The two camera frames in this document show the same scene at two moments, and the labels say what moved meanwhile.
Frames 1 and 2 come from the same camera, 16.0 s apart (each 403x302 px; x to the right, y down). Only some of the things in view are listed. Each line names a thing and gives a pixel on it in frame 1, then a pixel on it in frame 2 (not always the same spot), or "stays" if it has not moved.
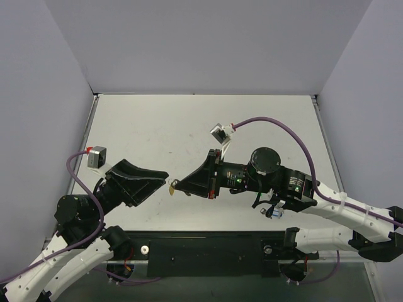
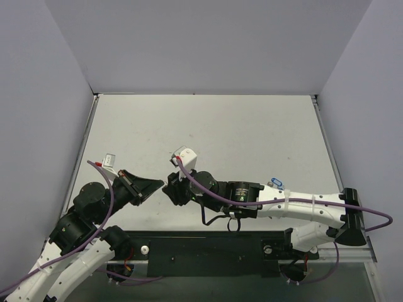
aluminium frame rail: [315, 99] stays
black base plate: [213, 253] stays
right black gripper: [213, 173] → [180, 191]
